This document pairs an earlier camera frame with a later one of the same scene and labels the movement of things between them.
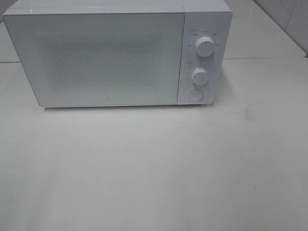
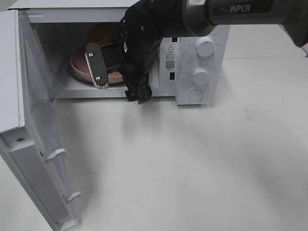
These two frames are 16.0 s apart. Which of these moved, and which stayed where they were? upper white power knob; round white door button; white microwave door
Moved: white microwave door
Stayed: upper white power knob; round white door button
